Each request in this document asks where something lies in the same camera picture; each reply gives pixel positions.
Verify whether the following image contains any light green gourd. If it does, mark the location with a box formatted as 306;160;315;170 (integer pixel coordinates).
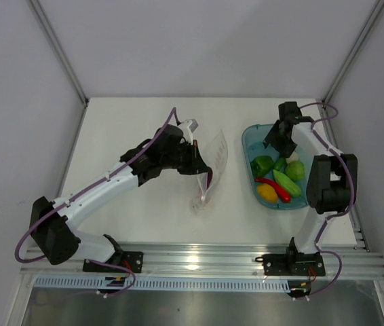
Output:
273;170;302;198

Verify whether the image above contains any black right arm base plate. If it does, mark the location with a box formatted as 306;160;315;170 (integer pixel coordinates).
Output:
254;253;326;276

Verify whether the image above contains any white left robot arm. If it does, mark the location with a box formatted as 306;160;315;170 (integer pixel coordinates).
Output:
30;120;211;272

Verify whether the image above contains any green bell pepper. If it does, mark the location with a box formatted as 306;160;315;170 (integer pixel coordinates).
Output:
250;156;275;178

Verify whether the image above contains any purple white eggplant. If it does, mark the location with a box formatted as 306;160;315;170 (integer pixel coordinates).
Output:
193;168;213;209

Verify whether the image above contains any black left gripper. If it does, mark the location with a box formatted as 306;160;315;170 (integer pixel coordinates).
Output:
161;140;208;175

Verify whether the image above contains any left aluminium frame post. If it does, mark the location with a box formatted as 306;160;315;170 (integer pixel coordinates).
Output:
26;0;89;107

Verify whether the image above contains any teal plastic tray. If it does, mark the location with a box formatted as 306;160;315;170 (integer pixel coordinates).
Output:
242;124;311;211

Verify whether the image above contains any white garlic bulb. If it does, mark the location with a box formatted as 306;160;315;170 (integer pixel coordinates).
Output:
286;151;299;164

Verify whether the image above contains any red chili pepper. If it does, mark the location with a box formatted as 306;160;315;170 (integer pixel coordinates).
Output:
254;178;292;204

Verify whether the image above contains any aluminium frame post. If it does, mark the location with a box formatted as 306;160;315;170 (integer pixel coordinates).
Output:
321;0;384;103
26;0;89;107

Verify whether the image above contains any light green round squash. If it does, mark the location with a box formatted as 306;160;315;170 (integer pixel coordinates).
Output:
284;161;305;181

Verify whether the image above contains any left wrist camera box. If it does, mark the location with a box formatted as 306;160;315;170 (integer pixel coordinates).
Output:
183;119;199;133

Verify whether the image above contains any aluminium mounting rail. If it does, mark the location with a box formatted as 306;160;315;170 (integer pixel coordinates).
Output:
20;242;384;280

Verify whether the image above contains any yellow lemon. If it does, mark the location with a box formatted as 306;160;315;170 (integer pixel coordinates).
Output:
256;183;278;204

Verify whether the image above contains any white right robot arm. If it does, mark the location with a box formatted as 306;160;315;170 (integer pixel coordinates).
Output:
263;102;358;274

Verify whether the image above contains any slotted cable duct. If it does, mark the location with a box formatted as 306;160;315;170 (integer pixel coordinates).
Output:
34;275;290;293

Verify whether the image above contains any dark green cucumber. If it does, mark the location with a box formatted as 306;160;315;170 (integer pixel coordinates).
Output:
273;157;286;171

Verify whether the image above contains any clear zip top bag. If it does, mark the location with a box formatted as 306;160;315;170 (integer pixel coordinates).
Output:
190;129;228;215

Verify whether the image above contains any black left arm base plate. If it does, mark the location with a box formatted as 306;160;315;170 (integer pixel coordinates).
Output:
82;251;144;274

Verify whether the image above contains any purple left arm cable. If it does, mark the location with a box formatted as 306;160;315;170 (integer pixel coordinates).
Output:
14;107;179;264

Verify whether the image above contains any right aluminium frame post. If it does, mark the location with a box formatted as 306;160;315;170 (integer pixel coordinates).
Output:
321;0;384;103

